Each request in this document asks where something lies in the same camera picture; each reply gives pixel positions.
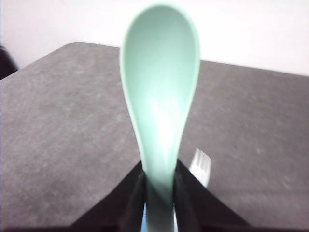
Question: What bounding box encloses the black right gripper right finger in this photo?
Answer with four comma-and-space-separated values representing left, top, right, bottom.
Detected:
173, 160, 249, 229

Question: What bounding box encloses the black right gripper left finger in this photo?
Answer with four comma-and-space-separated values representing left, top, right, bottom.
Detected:
70, 162, 145, 229

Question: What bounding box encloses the light blue plastic cup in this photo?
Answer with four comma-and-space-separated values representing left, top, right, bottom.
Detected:
140, 203, 179, 232

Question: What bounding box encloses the white plastic fork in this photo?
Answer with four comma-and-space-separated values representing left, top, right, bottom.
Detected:
189, 148, 211, 188

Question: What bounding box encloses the mint green plastic spoon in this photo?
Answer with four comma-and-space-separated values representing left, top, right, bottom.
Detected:
120, 2, 200, 232

